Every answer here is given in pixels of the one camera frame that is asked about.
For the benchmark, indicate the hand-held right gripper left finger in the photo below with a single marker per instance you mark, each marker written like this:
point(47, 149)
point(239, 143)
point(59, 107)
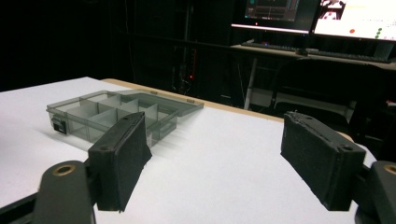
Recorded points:
point(120, 161)

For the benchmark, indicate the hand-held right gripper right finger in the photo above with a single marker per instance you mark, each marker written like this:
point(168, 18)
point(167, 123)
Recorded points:
point(320, 161)

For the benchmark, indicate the clear grey compartment organizer box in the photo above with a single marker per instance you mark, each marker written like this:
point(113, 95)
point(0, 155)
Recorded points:
point(93, 109)

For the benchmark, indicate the black office chair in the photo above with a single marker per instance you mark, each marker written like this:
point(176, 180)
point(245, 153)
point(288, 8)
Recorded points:
point(327, 81)

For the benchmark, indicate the wooden desk with white leg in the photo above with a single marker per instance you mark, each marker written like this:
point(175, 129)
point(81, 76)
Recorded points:
point(323, 59)

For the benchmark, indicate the black keyboard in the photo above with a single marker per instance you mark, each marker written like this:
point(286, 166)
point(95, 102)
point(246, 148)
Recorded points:
point(348, 56)
point(267, 46)

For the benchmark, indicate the black computer mouse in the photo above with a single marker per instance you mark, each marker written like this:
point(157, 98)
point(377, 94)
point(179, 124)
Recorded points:
point(301, 52)

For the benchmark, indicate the bright computer monitor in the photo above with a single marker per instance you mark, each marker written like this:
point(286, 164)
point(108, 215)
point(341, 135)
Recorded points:
point(361, 18)

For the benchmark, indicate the dark computer monitor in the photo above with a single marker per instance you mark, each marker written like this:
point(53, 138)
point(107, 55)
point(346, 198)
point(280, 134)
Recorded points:
point(274, 15)

